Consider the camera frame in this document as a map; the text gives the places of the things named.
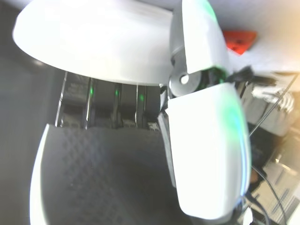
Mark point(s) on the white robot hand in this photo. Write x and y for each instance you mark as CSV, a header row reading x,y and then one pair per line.
x,y
105,175

